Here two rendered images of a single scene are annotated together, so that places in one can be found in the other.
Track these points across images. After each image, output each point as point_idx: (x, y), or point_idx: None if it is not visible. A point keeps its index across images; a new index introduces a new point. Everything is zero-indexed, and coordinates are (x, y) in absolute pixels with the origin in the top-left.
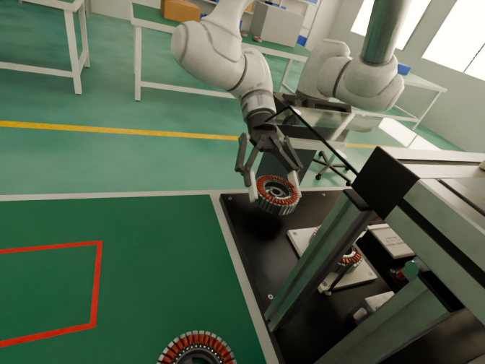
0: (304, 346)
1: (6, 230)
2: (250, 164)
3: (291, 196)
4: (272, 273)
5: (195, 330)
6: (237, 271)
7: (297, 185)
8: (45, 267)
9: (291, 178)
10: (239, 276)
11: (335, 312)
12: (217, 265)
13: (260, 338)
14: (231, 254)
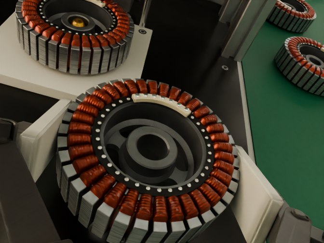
0: (208, 29)
1: None
2: (296, 227)
3: (119, 98)
4: (208, 83)
5: (306, 99)
6: (247, 125)
7: (56, 111)
8: None
9: (42, 154)
10: (245, 117)
11: (146, 21)
12: (277, 144)
13: (239, 65)
14: (250, 152)
